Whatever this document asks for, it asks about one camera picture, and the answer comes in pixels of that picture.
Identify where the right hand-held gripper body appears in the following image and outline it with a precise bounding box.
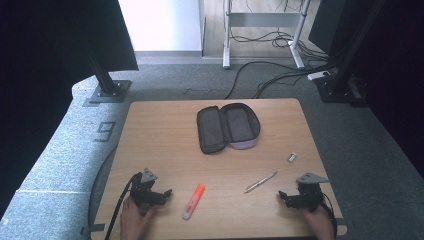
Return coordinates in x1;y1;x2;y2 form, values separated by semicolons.
293;172;330;213

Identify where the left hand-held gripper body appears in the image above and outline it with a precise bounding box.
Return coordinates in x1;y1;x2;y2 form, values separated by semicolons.
129;167;167;208

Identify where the orange highlighter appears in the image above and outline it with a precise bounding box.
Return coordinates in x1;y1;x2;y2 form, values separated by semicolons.
182;183;206;221

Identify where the silver pen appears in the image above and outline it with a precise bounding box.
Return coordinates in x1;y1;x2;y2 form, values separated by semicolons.
243;170;278;194

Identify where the dark grey pencil case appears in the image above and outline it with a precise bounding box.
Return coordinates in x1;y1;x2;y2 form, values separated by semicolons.
196;102;262;155

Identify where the person's right hand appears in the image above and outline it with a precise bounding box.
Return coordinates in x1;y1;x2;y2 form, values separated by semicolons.
301;204;336;240

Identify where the person's left hand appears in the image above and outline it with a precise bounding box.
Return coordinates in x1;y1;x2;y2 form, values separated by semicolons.
119;195;158;240

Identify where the grey tape piece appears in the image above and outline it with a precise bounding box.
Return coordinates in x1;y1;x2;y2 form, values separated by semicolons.
80;223;106;235

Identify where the black metal stand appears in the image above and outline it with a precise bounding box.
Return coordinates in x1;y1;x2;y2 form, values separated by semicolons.
87;49;133;104
314;0;369;105

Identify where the white power strip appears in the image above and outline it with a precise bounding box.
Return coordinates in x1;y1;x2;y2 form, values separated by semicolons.
307;70;332;82

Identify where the black curtain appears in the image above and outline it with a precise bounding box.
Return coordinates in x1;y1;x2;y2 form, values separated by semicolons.
0;0;140;219
308;0;424;179

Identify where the white panel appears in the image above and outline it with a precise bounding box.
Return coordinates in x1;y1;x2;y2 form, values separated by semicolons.
117;0;205;53

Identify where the right hand-held gripper cable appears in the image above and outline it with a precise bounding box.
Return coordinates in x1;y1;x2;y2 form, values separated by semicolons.
320;192;338;240

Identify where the hand-held gripper cable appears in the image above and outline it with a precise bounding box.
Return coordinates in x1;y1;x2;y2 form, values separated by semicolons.
320;192;338;240
104;172;143;240

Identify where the left hand-held gripper cable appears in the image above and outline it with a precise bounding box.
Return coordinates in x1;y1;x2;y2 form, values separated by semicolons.
104;172;143;240

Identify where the bundle of black floor cables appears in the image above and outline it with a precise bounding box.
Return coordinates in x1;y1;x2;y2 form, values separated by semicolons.
252;68;334;100

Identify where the long black floor cable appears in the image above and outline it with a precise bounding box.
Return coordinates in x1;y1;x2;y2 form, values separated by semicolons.
224;60;309;100

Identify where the tangle of cables under desk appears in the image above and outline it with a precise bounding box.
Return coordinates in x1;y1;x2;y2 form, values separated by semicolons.
229;29;329;63

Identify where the white desk frame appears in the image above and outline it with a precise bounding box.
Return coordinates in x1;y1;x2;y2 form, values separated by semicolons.
222;0;313;70

